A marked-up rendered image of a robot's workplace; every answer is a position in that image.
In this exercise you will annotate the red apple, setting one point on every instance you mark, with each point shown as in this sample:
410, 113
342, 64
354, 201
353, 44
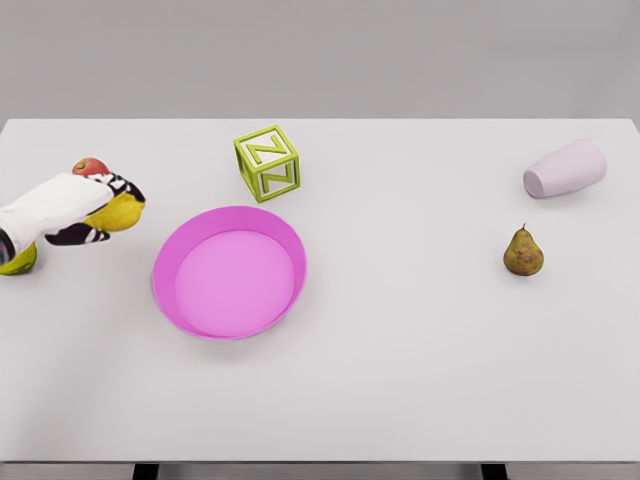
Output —
90, 166

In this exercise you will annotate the white striped left robot hand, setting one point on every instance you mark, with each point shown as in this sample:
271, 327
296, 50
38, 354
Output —
75, 197

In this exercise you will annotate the green-brown pear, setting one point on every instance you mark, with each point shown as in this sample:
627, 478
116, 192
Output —
523, 255

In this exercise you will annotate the pink round plate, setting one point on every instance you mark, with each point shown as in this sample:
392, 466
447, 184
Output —
235, 280

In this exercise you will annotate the yellow-green fruit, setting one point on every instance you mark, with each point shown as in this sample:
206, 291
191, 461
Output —
22, 263

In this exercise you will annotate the pale pink cup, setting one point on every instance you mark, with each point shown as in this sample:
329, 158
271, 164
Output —
567, 170

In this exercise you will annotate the green letter Z block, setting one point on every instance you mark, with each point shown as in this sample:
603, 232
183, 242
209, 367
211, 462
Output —
267, 165

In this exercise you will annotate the yellow lemon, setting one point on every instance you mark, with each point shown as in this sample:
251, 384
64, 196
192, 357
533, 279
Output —
119, 215

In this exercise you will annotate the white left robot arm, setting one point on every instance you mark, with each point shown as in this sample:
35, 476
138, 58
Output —
20, 220

